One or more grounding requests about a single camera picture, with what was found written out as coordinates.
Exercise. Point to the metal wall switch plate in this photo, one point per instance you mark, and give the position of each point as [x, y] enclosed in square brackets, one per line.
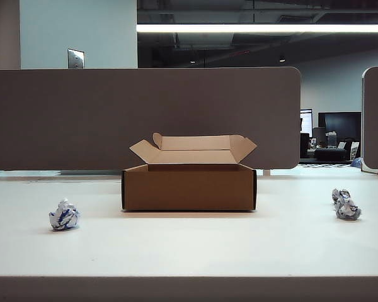
[75, 58]

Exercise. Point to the open brown cardboard box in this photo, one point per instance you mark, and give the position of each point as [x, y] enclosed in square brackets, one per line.
[189, 192]

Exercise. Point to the large black screen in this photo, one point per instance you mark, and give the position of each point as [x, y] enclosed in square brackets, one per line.
[341, 121]

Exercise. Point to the white grey-printed paper ball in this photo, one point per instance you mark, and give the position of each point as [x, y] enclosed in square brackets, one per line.
[348, 211]

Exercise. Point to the black ceiling spotlight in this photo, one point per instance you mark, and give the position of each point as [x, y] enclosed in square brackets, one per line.
[282, 58]

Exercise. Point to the monitor with white screen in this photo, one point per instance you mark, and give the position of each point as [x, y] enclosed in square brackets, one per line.
[306, 121]

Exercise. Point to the blue plastic bag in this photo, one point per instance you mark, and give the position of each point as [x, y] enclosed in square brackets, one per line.
[356, 162]

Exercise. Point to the wide grey desk partition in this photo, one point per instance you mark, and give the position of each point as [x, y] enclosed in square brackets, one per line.
[66, 119]

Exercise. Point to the black round ottoman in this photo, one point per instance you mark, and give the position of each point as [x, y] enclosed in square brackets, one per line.
[330, 154]

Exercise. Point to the grey office chair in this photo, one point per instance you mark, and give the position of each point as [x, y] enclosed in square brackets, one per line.
[318, 133]

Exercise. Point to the small grey paper ball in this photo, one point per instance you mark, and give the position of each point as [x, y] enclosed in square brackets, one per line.
[339, 195]

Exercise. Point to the long linear ceiling light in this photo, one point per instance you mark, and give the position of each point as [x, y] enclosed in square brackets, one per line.
[255, 28]

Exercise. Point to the white blue-printed paper ball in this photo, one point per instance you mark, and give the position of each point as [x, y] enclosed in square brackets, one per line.
[63, 217]

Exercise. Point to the white boxy machine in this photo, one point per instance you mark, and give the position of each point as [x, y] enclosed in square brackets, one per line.
[331, 140]

